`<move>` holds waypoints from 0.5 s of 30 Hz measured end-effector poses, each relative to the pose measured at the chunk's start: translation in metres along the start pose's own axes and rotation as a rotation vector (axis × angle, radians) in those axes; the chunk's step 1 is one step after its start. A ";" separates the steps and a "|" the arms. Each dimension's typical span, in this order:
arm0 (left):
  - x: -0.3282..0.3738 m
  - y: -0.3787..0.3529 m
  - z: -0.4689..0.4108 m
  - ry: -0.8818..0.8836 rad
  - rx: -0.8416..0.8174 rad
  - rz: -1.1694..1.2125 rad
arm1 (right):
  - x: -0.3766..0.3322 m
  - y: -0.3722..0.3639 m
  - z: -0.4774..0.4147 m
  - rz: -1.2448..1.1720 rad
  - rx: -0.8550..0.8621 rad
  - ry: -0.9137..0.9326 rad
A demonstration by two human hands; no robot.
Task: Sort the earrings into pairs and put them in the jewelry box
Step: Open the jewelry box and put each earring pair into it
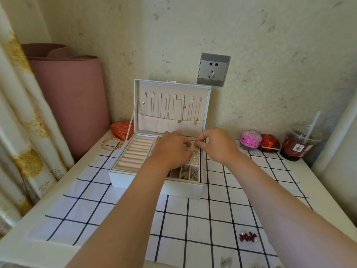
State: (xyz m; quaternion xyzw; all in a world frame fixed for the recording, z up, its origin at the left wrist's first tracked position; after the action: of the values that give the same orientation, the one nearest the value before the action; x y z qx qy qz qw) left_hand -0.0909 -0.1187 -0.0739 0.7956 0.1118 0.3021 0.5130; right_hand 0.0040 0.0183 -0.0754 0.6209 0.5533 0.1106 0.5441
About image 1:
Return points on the person's right hand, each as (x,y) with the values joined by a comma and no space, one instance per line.
(220,145)

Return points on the person's left hand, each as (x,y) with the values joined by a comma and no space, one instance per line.
(170,150)

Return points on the pile of mixed earrings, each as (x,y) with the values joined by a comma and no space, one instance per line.
(184,174)

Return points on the white wooden jewelry box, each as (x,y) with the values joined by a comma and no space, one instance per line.
(167,122)

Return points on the person's right forearm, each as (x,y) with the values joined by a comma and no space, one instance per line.
(293,214)

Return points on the person's left forearm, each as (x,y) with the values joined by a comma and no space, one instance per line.
(122,220)

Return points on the pink round trinket box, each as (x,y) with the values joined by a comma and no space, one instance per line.
(251,138)

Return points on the red faceted gift box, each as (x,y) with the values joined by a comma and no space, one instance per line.
(270,142)

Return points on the red heart-shaped box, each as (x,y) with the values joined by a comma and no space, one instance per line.
(121,129)

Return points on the thin gold bangle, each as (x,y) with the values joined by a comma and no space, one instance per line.
(103,145)

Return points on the clear plastic drink cup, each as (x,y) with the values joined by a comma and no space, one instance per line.
(295,147)

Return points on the white black-grid table cloth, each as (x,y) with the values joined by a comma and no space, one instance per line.
(200,220)

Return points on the white drinking straw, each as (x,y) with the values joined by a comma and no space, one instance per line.
(313,124)

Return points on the pink rolled mat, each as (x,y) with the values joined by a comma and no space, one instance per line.
(72,108)

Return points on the white padded headboard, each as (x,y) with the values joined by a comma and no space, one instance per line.
(337,164)

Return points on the cream gold floral curtain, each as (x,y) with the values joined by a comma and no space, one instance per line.
(25,122)

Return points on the grey wall socket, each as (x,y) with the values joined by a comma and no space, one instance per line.
(213,70)

